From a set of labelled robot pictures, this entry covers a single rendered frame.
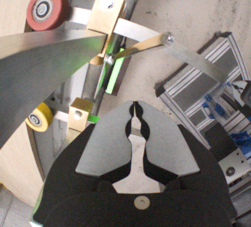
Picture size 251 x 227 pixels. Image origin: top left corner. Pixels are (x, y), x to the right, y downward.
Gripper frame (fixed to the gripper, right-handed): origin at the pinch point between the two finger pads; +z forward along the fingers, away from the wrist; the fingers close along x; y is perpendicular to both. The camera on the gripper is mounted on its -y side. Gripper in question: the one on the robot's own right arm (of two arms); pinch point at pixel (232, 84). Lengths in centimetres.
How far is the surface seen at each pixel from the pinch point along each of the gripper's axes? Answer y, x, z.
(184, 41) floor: 13, 12, 83
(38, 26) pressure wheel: -47.9, -3.4, -8.1
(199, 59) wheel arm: -17.0, 0.3, -3.5
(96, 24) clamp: -38.3, -1.3, -4.5
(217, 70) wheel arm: -11.1, 0.4, -3.4
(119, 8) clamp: -35.3, 2.9, -4.5
